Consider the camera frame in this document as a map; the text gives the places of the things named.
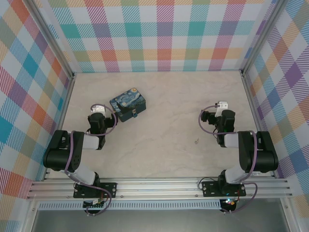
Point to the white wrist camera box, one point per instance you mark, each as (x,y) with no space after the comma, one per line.
(222,106)
(98,110)

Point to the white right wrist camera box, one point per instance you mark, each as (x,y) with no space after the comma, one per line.
(222,106)

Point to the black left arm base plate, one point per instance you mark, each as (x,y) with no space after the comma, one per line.
(108,189)

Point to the aluminium frame post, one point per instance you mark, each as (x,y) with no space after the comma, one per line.
(262,36)
(51,37)

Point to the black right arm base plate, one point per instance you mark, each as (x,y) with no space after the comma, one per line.
(210,189)

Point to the aluminium mounting rail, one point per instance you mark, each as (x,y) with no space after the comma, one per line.
(159,187)

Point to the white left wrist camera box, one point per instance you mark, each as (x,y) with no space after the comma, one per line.
(98,110)

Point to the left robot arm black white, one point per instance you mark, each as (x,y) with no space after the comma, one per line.
(60,154)

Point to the starry night painted tin box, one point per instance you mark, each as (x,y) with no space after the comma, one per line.
(126,104)

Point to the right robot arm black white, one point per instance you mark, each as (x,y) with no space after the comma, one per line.
(263,154)

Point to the small metal key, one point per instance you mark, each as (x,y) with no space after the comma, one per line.
(196,140)

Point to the aluminium side rail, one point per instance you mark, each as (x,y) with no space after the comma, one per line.
(61,125)
(257,123)

